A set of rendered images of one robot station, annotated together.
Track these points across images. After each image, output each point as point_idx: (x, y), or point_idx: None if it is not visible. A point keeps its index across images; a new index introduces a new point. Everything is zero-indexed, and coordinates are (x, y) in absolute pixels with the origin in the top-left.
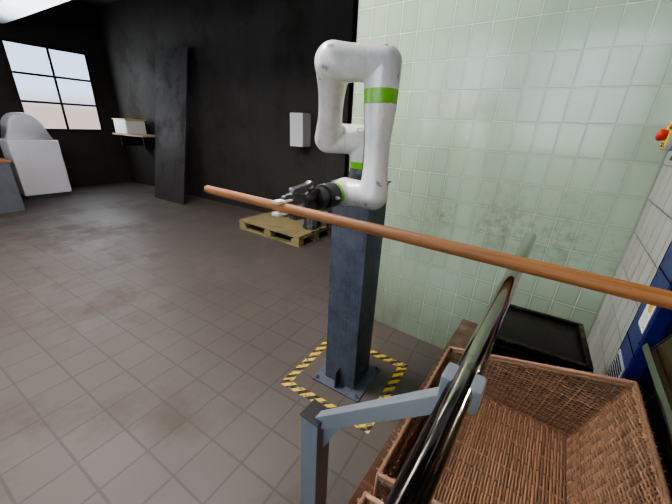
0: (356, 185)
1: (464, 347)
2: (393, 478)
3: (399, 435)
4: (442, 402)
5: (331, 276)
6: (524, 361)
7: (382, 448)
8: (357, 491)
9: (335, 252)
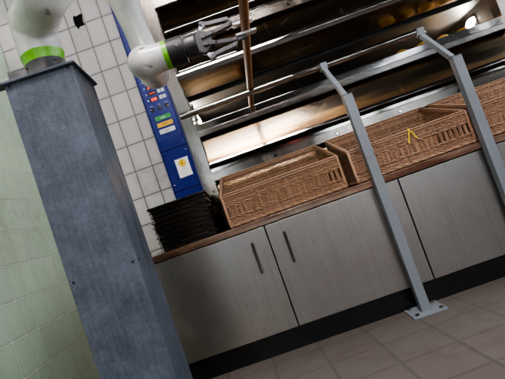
0: None
1: (179, 247)
2: (332, 155)
3: (312, 163)
4: (333, 59)
5: (127, 226)
6: (221, 186)
7: (314, 200)
8: (345, 189)
9: (113, 180)
